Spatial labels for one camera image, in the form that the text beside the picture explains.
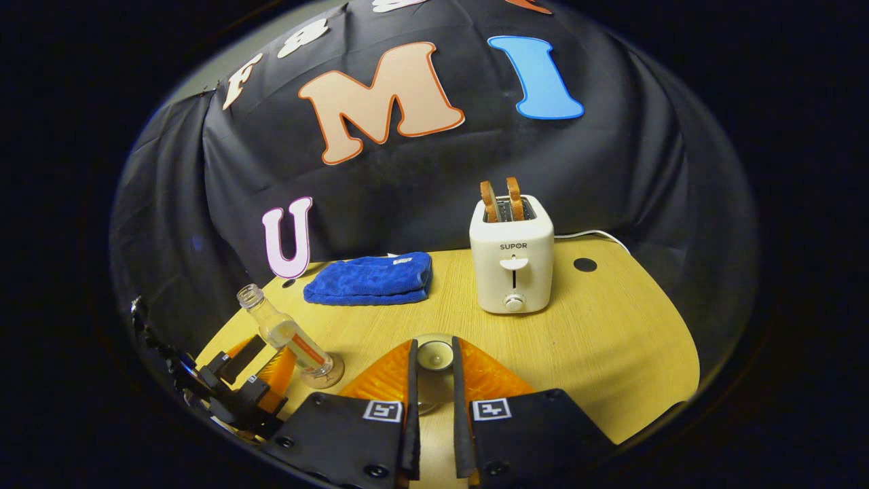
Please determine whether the folded blue towel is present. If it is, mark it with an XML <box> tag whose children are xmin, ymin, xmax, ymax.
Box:
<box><xmin>303</xmin><ymin>252</ymin><xmax>434</xmax><ymax>306</ymax></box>

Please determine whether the white toaster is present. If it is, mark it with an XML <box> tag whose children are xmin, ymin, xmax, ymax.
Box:
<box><xmin>469</xmin><ymin>194</ymin><xmax>555</xmax><ymax>314</ymax></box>

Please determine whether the round wooden coaster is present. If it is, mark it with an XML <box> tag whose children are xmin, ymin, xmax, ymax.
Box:
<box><xmin>299</xmin><ymin>353</ymin><xmax>345</xmax><ymax>389</ymax></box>

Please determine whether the white toaster power cable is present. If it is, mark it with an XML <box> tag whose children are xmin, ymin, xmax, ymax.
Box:
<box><xmin>553</xmin><ymin>230</ymin><xmax>632</xmax><ymax>256</ymax></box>

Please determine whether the black backdrop cloth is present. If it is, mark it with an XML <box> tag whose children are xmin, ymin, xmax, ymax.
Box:
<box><xmin>109</xmin><ymin>0</ymin><xmax>760</xmax><ymax>381</ymax></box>

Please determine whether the clear plastic water bottle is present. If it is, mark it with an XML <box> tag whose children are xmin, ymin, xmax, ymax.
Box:
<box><xmin>236</xmin><ymin>284</ymin><xmax>335</xmax><ymax>379</ymax></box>

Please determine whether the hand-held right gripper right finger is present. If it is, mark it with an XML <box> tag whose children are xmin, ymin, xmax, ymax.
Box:
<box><xmin>451</xmin><ymin>336</ymin><xmax>617</xmax><ymax>489</ymax></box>

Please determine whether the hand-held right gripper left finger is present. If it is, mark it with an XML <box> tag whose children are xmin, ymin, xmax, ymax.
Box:
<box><xmin>260</xmin><ymin>338</ymin><xmax>422</xmax><ymax>489</ymax></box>

